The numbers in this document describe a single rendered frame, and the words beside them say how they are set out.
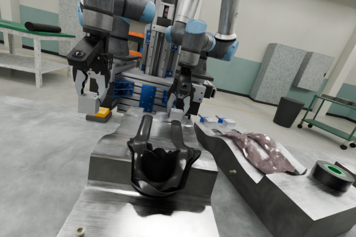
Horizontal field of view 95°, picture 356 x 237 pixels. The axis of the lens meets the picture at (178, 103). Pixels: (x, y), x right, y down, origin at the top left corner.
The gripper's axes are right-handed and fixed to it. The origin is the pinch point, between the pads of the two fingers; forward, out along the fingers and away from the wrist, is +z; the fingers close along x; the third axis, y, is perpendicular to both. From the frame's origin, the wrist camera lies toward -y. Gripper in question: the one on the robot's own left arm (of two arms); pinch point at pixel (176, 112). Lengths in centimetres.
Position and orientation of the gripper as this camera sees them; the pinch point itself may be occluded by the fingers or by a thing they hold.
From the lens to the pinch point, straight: 67.8
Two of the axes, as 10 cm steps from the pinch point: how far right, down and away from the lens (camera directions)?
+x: -9.7, -1.9, -1.3
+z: -2.2, 9.2, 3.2
